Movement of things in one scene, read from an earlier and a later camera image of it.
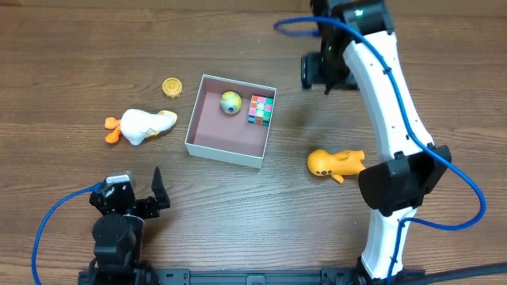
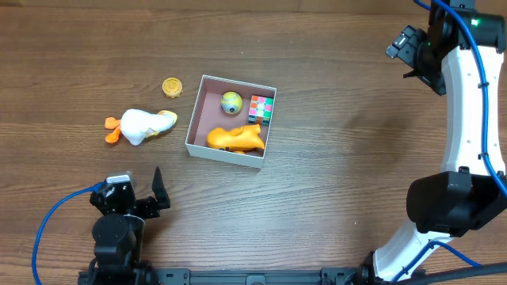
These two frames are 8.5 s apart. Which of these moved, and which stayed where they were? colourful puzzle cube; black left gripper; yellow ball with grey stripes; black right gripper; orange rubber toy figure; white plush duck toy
Moved: orange rubber toy figure; black right gripper
Stayed: white plush duck toy; colourful puzzle cube; black left gripper; yellow ball with grey stripes
